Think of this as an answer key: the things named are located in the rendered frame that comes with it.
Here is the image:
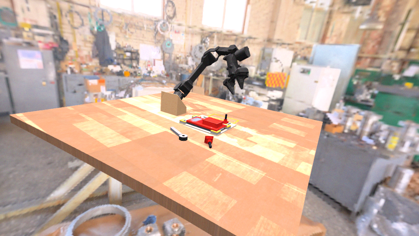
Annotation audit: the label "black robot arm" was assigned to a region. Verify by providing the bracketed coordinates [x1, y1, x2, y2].
[173, 45, 250, 100]

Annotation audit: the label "grey flat bar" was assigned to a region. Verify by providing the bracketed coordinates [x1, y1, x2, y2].
[170, 127, 182, 136]

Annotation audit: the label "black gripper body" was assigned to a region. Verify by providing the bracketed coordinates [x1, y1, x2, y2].
[223, 62, 249, 85]

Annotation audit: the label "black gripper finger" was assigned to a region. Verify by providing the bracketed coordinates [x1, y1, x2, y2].
[235, 74, 247, 89]
[225, 84, 235, 95]

